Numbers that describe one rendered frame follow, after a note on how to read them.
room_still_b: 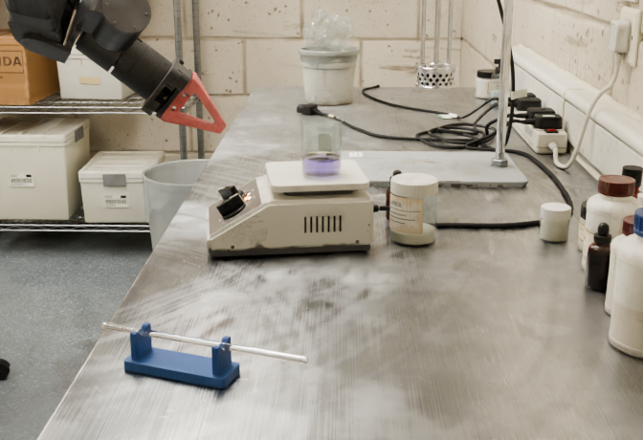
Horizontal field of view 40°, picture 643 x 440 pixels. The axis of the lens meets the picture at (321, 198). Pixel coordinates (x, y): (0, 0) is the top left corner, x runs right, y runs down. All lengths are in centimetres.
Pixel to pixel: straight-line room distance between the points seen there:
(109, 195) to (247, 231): 221
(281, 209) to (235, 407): 36
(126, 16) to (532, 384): 59
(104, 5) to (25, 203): 238
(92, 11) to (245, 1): 245
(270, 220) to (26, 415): 139
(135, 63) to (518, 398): 60
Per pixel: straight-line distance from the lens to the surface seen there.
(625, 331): 86
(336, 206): 105
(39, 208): 337
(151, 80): 110
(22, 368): 257
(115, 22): 103
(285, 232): 105
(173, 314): 92
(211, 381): 77
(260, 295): 96
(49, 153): 329
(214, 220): 110
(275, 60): 348
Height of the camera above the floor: 112
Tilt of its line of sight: 16 degrees down
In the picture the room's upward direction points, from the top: straight up
